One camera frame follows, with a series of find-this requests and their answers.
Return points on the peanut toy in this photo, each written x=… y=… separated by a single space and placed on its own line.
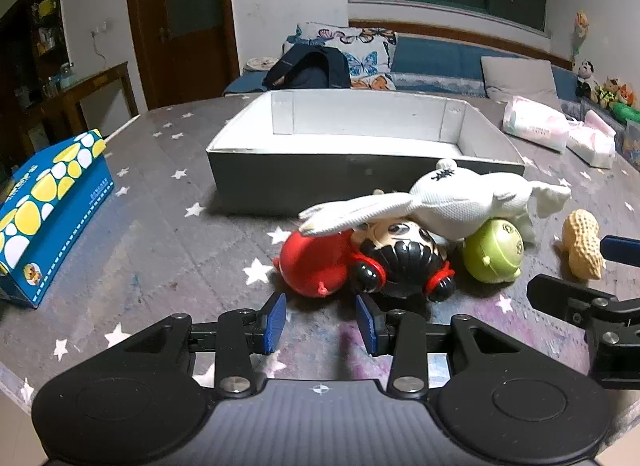
x=582 y=246

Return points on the wooden desk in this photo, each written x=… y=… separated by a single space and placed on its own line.
x=95 y=83

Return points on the red round toy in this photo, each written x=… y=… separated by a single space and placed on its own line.
x=315 y=258

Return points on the small pink white tissue pack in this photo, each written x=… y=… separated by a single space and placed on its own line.
x=592 y=140

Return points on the large pink white tissue pack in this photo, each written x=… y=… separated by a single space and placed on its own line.
x=535 y=123

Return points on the clear plastic bin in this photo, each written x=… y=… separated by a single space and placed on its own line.
x=632 y=143

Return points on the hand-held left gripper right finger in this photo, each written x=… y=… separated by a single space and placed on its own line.
x=366 y=328

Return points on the blue sofa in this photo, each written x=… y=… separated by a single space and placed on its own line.
x=440 y=58

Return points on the grey star-print table cover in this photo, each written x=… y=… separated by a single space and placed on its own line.
x=165 y=226

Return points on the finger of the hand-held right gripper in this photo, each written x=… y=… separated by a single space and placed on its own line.
x=622 y=249
x=550 y=293

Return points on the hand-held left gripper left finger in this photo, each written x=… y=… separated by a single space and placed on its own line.
x=273 y=326

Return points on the grey pillow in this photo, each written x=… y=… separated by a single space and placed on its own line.
x=520 y=75

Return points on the orange-haired hanging doll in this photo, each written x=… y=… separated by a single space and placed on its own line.
x=581 y=30

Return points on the blue yellow tissue box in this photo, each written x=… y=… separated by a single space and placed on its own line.
x=45 y=216

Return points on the white plush rabbit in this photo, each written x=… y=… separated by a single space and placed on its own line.
x=450 y=206

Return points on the butterfly print pillow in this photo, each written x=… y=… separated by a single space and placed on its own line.
x=365 y=53

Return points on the grey cardboard box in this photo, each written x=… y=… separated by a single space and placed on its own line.
x=350 y=185

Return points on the pile of small plush toys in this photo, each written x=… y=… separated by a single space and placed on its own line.
x=617 y=93

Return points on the white wall outlet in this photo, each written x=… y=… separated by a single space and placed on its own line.
x=99 y=29

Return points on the white round plate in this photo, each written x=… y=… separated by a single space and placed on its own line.
x=260 y=63

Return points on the green round toy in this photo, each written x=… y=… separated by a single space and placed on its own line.
x=492 y=251

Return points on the black-haired doll figure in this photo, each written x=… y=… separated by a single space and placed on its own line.
x=405 y=256

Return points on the dark wooden cabinet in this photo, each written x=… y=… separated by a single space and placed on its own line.
x=30 y=45

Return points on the wooden door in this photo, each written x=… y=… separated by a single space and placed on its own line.
x=190 y=20

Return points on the black backpack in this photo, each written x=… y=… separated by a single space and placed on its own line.
x=305 y=68

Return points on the panda plush toy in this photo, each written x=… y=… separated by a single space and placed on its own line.
x=586 y=76

